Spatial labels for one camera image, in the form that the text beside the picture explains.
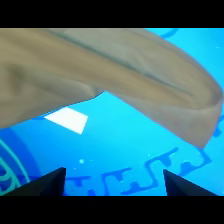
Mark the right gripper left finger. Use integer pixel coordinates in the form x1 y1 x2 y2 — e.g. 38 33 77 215
2 166 67 197

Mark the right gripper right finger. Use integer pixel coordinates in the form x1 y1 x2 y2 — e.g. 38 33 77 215
162 168 220 197

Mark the pale beige shirt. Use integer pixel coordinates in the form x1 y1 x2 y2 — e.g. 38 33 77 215
0 28 224 150

